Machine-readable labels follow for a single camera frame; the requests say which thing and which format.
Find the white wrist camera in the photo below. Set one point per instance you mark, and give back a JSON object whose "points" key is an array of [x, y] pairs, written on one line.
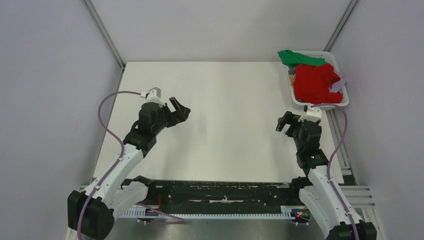
{"points": [[312, 114], [153, 96]]}

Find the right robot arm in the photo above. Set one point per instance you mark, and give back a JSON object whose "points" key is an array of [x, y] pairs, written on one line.
{"points": [[318, 190]]}

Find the grey t shirt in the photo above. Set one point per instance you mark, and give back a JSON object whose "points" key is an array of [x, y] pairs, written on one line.
{"points": [[292, 71]]}

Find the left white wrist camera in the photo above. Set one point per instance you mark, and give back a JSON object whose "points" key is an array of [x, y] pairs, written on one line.
{"points": [[153, 96]]}

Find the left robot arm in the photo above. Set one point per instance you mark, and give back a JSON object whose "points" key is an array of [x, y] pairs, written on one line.
{"points": [[92, 212]]}

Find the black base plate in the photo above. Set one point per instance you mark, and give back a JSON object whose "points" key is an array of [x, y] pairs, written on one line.
{"points": [[221, 197]]}

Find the green t shirt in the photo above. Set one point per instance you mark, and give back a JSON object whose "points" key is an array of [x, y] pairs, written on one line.
{"points": [[293, 59]]}

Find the white plastic basket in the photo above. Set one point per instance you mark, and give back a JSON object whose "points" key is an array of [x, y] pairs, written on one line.
{"points": [[329, 58]]}

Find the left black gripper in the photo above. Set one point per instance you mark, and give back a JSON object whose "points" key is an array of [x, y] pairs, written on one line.
{"points": [[180, 115]]}

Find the beige t shirt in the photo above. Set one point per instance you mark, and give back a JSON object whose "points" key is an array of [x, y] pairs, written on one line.
{"points": [[291, 78]]}

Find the aluminium frame rail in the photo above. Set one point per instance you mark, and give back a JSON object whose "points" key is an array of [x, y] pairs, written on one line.
{"points": [[359, 197]]}

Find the lilac t shirt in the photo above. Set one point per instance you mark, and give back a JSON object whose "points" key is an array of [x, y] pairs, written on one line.
{"points": [[337, 86]]}

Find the red t shirt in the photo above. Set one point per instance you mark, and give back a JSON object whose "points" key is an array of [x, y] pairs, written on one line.
{"points": [[312, 84]]}

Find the white slotted cable duct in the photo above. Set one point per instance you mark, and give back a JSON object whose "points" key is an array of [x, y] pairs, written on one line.
{"points": [[283, 213]]}

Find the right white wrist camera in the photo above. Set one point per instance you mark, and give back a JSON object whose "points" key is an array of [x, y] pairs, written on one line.
{"points": [[312, 114]]}

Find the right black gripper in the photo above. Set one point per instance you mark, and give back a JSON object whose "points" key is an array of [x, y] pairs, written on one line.
{"points": [[289, 118]]}

